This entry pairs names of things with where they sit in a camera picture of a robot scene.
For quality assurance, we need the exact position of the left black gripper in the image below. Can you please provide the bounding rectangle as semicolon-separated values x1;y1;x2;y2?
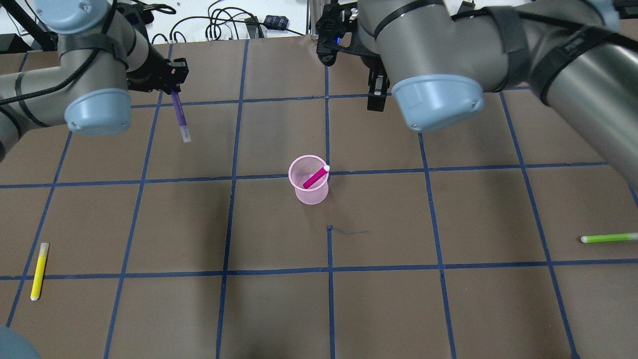
127;50;189;95

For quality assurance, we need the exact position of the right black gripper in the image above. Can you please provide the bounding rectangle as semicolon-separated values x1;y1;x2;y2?
316;0;390;112

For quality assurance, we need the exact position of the purple marker pen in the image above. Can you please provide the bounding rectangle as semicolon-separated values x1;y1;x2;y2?
169;87;191;143

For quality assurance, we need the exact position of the pink marker pen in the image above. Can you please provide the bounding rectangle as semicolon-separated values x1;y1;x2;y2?
303;165;330;189

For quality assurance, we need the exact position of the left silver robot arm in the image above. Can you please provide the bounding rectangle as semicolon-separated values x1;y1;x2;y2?
0;0;189;159

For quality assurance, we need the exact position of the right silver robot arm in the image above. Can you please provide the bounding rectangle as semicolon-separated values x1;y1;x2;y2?
316;0;638;185

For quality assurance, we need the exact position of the pink mesh cup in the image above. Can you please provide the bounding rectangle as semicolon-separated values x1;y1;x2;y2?
289;155;330;205

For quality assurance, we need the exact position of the yellow marker pen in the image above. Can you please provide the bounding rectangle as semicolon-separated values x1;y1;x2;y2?
30;242;50;301

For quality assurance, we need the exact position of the green marker pen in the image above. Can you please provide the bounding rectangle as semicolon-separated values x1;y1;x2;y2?
580;232;638;243

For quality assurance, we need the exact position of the aluminium frame post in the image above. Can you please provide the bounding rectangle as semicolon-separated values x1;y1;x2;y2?
306;0;327;40

